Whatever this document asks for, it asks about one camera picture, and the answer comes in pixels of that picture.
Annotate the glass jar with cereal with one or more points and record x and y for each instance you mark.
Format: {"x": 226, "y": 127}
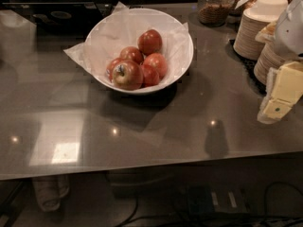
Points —
{"x": 214, "y": 12}

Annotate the red-green apple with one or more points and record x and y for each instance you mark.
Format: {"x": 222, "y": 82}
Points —
{"x": 127, "y": 75}

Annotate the middle left red apple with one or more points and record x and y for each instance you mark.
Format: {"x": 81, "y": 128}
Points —
{"x": 131, "y": 53}

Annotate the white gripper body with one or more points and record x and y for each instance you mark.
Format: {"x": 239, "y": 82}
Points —
{"x": 291, "y": 32}

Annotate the left stack paper plates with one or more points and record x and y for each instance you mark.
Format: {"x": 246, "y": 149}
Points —
{"x": 245, "y": 43}

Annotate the right stack paper plates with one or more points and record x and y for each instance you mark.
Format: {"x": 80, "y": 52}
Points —
{"x": 267, "y": 59}

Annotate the hanging beige towel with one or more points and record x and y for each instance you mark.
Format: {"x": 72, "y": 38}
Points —
{"x": 49, "y": 191}

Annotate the black rubber mat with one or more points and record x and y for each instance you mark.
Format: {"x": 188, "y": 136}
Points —
{"x": 249, "y": 66}

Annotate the white paper bowl liner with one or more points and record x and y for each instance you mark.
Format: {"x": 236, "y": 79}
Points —
{"x": 110, "y": 35}

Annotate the black induction cooktop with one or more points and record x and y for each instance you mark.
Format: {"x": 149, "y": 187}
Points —
{"x": 63, "y": 17}

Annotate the dark electronic box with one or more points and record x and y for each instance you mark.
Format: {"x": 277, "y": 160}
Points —
{"x": 217, "y": 200}

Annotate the far left red apple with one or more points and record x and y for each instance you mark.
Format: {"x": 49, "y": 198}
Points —
{"x": 111, "y": 66}

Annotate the white ceramic bowl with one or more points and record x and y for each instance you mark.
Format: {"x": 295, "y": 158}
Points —
{"x": 176, "y": 70}

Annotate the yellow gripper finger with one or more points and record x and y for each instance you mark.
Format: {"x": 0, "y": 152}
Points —
{"x": 284, "y": 87}
{"x": 267, "y": 33}

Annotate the front right red apple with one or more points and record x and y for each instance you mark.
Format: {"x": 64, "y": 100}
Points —
{"x": 150, "y": 75}

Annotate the red apple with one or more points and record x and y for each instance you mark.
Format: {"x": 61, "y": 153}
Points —
{"x": 111, "y": 66}
{"x": 131, "y": 53}
{"x": 158, "y": 62}
{"x": 150, "y": 42}
{"x": 150, "y": 75}

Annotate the stack paper plates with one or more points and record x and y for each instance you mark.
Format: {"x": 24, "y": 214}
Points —
{"x": 267, "y": 59}
{"x": 245, "y": 43}

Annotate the top red apple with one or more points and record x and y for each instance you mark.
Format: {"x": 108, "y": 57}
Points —
{"x": 150, "y": 42}

